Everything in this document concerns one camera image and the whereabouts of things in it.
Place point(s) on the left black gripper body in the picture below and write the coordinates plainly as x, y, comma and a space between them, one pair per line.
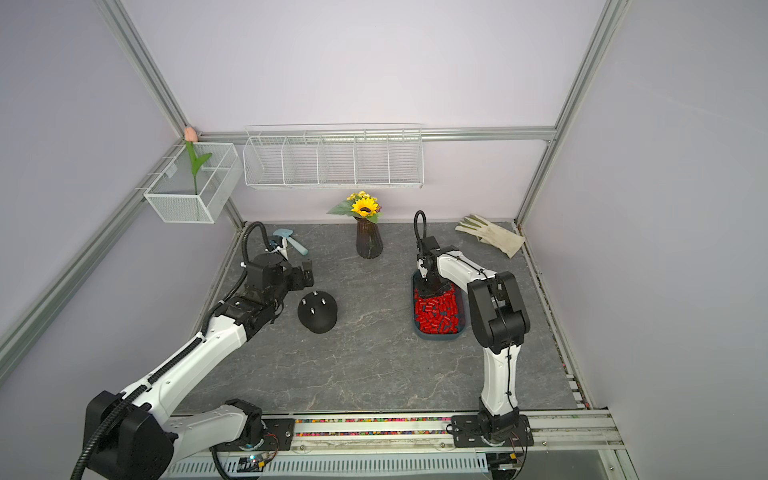
281, 292

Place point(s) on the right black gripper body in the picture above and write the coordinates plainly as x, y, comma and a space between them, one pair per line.
431, 287

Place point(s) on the black dome screw fixture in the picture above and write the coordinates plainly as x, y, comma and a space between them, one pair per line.
318, 312

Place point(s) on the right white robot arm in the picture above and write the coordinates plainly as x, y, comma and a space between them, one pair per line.
499, 319

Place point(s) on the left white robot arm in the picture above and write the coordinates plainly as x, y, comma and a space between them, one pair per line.
132, 434

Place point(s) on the pile of red sleeves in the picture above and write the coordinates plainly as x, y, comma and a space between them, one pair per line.
438, 315

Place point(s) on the teal plastic tray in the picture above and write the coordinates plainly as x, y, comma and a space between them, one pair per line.
460, 295

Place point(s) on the beige work glove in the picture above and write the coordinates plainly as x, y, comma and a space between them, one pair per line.
492, 234

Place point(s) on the dark ribbed vase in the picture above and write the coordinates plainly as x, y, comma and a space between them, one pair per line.
369, 243

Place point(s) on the yellow sunflower bouquet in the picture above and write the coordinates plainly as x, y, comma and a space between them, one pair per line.
359, 205

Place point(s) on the artificial pink tulip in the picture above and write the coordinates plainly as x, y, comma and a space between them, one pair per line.
196, 161

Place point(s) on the teal handled small tool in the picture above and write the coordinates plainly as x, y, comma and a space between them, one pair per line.
287, 235

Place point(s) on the white mesh wall basket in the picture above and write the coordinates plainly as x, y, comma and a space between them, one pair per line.
171, 193

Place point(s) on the white wire wall shelf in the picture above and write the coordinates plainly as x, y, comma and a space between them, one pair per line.
331, 156

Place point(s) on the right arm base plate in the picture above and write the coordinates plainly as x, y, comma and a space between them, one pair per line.
483, 430

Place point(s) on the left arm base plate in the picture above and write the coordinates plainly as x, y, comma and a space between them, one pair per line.
274, 434

